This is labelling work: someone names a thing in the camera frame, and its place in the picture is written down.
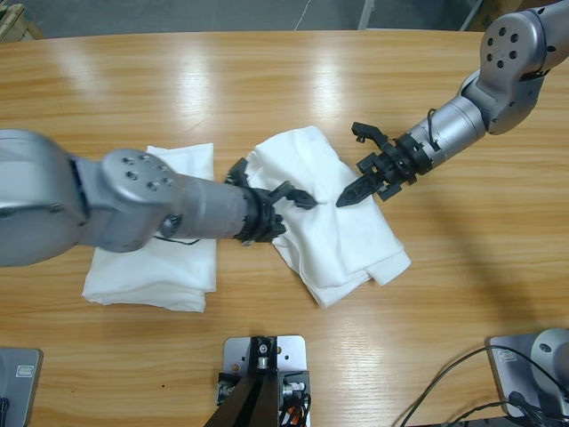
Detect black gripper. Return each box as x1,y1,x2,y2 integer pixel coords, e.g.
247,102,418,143
238,180,319,246
335,133,435,209

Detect white t-shirt with black print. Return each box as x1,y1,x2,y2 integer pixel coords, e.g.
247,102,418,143
246,125,413,309

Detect plain white t-shirt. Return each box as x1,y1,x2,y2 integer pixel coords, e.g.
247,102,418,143
83,141,219,314

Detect brown cardboard box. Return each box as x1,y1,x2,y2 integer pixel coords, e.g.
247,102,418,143
470,0,534,32

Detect wooden pallet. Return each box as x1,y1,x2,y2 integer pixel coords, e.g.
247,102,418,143
0,3,44,44

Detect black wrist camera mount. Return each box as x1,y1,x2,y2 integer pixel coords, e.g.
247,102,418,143
224,157,252,190
350,121,395,155

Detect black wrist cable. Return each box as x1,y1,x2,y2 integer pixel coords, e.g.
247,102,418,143
426,109,441,150

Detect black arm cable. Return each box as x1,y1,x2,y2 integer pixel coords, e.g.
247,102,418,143
153,235,202,246

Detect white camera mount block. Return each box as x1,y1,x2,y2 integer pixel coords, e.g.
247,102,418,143
220,334,311,427

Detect white metal frame leg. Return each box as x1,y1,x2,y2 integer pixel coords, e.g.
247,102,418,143
460,0,485,31
358,0,377,30

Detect dark camera post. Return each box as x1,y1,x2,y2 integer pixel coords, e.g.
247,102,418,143
208,336,281,427

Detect orange and black mount cables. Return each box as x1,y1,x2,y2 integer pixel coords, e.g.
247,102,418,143
277,391,315,427

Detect long black curved cable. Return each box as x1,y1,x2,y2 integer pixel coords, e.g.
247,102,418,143
401,345,569,427

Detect grey base plate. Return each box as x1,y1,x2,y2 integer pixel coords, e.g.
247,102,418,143
488,333,569,417
0,346,44,427

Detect black base plug cable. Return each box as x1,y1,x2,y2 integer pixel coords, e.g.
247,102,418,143
461,390,569,427

